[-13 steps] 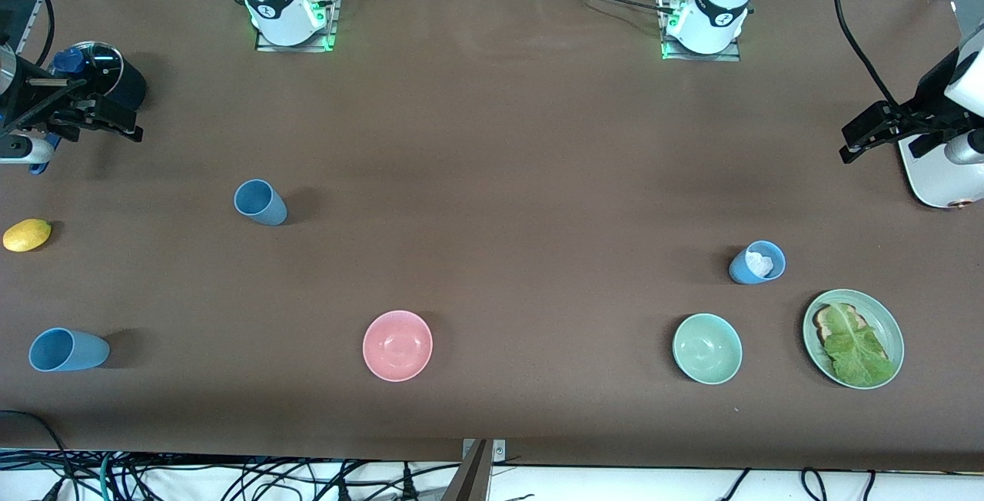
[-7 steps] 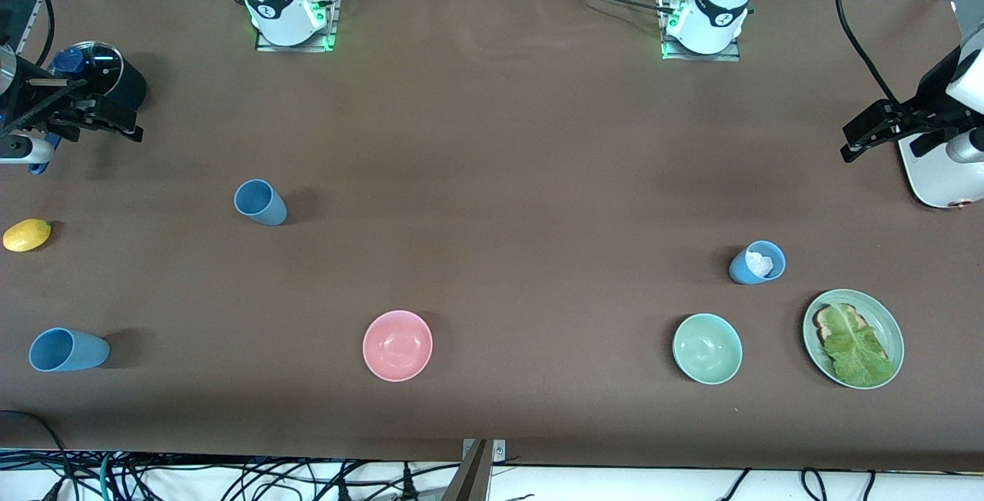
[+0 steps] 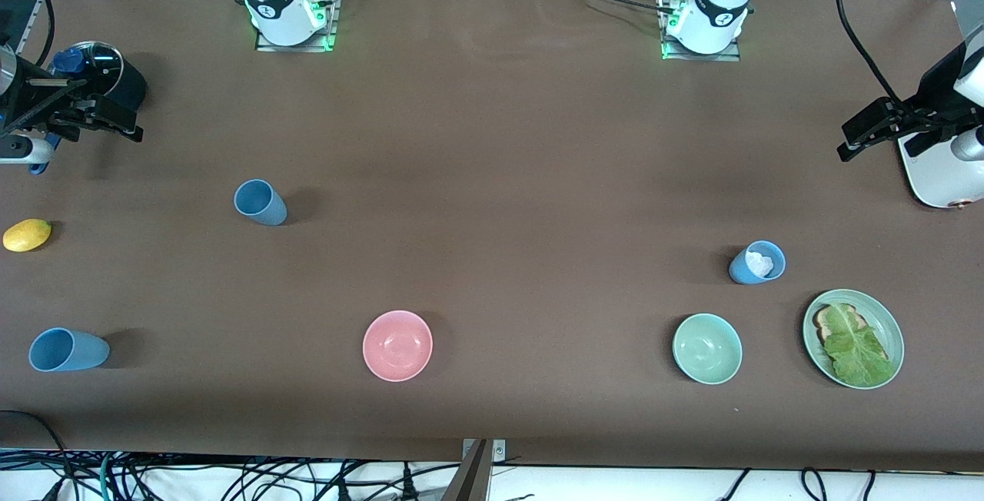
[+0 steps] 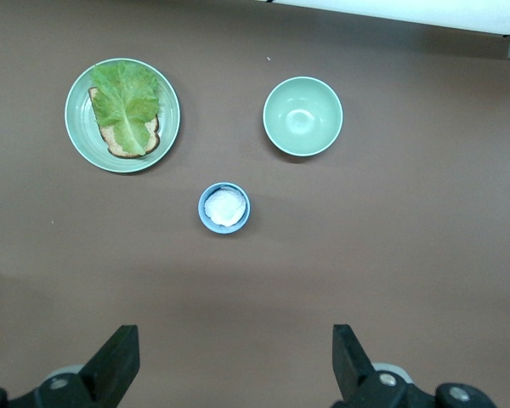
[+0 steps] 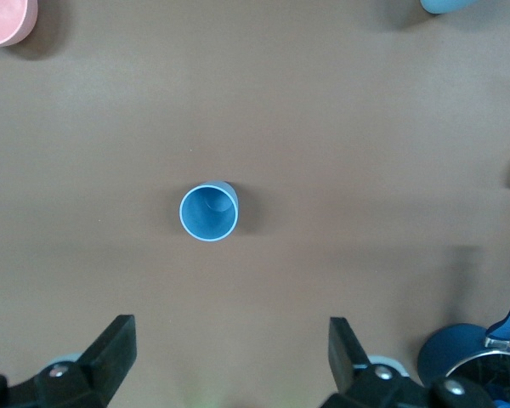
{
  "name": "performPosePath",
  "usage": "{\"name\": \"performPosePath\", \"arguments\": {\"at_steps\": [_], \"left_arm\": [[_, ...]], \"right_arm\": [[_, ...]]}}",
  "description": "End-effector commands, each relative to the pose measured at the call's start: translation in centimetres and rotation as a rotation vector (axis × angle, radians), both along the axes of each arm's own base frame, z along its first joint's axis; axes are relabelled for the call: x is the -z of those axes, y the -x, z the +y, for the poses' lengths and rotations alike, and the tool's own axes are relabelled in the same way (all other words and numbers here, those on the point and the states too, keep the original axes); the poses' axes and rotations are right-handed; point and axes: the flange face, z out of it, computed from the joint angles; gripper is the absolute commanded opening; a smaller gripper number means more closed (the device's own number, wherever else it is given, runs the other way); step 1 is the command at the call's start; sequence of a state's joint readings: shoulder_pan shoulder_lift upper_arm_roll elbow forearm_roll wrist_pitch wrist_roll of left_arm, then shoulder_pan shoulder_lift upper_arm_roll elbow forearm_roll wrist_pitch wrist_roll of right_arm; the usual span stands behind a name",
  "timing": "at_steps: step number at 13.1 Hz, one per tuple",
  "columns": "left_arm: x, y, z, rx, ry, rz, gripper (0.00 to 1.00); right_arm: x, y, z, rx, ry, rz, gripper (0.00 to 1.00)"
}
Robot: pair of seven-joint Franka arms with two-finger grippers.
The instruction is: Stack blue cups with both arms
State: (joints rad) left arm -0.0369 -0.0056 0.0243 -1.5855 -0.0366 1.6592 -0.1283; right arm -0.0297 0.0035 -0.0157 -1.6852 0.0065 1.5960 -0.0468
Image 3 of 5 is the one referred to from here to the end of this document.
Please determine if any blue cup holding tissue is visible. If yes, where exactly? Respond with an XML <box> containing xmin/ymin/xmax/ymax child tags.
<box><xmin>728</xmin><ymin>240</ymin><xmax>786</xmax><ymax>285</ymax></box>

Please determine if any dark blue pot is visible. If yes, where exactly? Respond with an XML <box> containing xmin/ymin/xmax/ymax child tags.
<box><xmin>29</xmin><ymin>40</ymin><xmax>148</xmax><ymax>176</ymax></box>

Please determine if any yellow lemon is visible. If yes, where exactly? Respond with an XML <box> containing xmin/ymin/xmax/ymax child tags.
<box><xmin>2</xmin><ymin>218</ymin><xmax>53</xmax><ymax>253</ymax></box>

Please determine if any pale green plate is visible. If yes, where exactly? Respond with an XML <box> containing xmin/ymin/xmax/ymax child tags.
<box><xmin>802</xmin><ymin>288</ymin><xmax>906</xmax><ymax>390</ymax></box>

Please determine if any bread slice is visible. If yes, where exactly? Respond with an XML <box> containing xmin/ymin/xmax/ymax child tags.
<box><xmin>814</xmin><ymin>303</ymin><xmax>893</xmax><ymax>363</ymax></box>

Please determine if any green lettuce leaf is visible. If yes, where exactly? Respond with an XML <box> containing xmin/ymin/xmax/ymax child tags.
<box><xmin>823</xmin><ymin>303</ymin><xmax>897</xmax><ymax>388</ymax></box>

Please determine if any pale green bowl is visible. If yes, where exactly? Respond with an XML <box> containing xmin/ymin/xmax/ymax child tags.
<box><xmin>672</xmin><ymin>313</ymin><xmax>743</xmax><ymax>386</ymax></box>

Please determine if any pink bowl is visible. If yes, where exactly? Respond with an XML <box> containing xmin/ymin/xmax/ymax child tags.
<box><xmin>362</xmin><ymin>310</ymin><xmax>434</xmax><ymax>383</ymax></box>

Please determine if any thin black cable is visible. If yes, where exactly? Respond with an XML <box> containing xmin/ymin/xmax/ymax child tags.
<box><xmin>35</xmin><ymin>0</ymin><xmax>57</xmax><ymax>68</ymax></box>

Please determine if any thick black cable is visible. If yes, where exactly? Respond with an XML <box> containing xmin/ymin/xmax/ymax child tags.
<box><xmin>835</xmin><ymin>0</ymin><xmax>905</xmax><ymax>104</ymax></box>

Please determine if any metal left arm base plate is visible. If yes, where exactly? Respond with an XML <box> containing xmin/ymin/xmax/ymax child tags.
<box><xmin>657</xmin><ymin>0</ymin><xmax>743</xmax><ymax>63</ymax></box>

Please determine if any silver table clamp bracket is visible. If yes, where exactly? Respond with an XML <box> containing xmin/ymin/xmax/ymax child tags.
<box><xmin>461</xmin><ymin>438</ymin><xmax>507</xmax><ymax>463</ymax></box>

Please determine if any dark grey mount pole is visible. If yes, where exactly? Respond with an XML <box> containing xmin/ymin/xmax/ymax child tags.
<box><xmin>441</xmin><ymin>440</ymin><xmax>494</xmax><ymax>501</ymax></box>

